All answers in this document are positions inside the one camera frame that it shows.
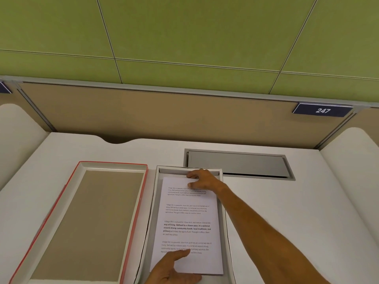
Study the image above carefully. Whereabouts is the person's left hand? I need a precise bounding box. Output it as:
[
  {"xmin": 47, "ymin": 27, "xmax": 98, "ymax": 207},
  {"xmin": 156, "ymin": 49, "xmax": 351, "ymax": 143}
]
[{"xmin": 145, "ymin": 249, "xmax": 204, "ymax": 284}]

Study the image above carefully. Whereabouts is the person's right hand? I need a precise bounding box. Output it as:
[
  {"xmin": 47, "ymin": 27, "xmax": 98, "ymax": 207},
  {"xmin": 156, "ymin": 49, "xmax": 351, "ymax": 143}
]
[{"xmin": 186, "ymin": 169, "xmax": 225, "ymax": 194}]

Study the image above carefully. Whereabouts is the printed white paper sheet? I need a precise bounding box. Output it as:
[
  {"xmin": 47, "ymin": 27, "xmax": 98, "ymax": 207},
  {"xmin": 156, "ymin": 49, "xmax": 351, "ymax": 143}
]
[{"xmin": 149, "ymin": 177, "xmax": 224, "ymax": 276}]

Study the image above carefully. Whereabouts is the person's right forearm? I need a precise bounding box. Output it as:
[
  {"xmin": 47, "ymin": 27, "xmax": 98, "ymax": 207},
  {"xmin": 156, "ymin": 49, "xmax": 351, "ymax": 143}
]
[{"xmin": 218, "ymin": 180, "xmax": 336, "ymax": 284}]

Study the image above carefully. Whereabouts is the white cardboard box base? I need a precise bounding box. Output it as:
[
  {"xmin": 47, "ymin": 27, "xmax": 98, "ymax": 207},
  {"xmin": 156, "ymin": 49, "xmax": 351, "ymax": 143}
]
[{"xmin": 135, "ymin": 165, "xmax": 237, "ymax": 284}]

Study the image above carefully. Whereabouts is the beige desk partition panel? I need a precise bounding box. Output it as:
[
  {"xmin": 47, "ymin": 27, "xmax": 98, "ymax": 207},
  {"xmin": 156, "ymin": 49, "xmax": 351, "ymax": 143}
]
[{"xmin": 18, "ymin": 83, "xmax": 360, "ymax": 149}]

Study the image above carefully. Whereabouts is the red-edged cardboard box lid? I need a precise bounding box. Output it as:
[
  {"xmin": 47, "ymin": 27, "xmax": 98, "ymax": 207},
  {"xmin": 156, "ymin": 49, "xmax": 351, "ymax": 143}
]
[{"xmin": 8, "ymin": 161, "xmax": 148, "ymax": 284}]

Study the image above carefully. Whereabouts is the white curved side divider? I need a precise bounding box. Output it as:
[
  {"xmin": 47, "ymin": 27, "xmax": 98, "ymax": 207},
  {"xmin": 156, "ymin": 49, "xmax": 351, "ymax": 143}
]
[
  {"xmin": 0, "ymin": 103, "xmax": 51, "ymax": 191},
  {"xmin": 319, "ymin": 126, "xmax": 379, "ymax": 234}
]

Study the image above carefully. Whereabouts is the grey desk cable flap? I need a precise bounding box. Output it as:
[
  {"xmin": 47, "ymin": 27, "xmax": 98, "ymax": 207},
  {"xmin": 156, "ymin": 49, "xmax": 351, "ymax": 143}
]
[{"xmin": 184, "ymin": 149, "xmax": 296, "ymax": 181}]

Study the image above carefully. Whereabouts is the grey aluminium partition rail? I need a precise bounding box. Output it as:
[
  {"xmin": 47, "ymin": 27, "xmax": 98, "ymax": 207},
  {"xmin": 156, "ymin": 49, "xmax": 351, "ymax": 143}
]
[{"xmin": 0, "ymin": 75, "xmax": 379, "ymax": 110}]

